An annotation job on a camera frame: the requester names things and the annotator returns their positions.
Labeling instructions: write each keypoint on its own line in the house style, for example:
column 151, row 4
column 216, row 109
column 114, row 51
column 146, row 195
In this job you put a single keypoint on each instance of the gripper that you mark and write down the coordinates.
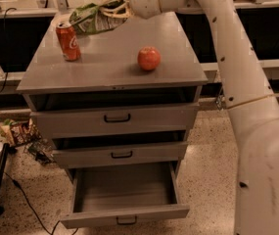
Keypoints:
column 121, row 9

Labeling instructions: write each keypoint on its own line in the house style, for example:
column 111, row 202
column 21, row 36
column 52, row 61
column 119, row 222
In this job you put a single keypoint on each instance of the green jalapeno chip bag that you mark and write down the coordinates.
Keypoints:
column 88, row 19

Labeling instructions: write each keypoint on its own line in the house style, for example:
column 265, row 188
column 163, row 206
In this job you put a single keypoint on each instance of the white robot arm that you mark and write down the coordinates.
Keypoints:
column 252, row 107

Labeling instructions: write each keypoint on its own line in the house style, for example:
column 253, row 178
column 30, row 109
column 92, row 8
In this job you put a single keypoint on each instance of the white bowl on counter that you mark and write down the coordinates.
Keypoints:
column 61, row 18

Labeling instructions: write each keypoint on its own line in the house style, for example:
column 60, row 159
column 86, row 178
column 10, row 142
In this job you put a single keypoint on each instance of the grey drawer cabinet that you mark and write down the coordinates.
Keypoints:
column 107, row 75

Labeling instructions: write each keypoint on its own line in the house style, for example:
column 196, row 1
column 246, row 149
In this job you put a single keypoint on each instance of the grey top drawer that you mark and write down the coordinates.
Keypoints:
column 112, row 121

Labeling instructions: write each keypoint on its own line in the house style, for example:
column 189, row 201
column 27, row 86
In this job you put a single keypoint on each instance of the brown snack bag on floor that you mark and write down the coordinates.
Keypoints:
column 19, row 133

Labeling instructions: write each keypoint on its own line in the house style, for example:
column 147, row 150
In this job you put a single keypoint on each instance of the grey middle drawer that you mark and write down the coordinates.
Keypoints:
column 120, row 155

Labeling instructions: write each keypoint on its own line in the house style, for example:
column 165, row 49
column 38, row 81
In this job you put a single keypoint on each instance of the dark snack bag on floor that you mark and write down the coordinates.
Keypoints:
column 40, row 151

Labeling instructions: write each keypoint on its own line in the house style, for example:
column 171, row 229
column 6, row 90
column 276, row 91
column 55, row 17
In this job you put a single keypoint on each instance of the grey open bottom drawer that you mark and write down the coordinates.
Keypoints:
column 124, row 195

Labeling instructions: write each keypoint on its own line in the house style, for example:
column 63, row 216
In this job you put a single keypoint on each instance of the red apple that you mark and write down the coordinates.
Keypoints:
column 148, row 58

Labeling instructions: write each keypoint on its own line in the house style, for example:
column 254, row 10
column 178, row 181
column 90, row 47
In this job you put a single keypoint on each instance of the red cola can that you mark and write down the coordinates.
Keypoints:
column 68, row 41

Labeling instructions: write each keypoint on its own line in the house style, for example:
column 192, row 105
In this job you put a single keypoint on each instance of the metal bracket under rail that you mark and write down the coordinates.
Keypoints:
column 219, row 100

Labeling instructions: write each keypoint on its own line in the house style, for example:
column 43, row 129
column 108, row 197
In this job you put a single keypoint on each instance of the grey metal rail frame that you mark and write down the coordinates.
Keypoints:
column 15, row 4

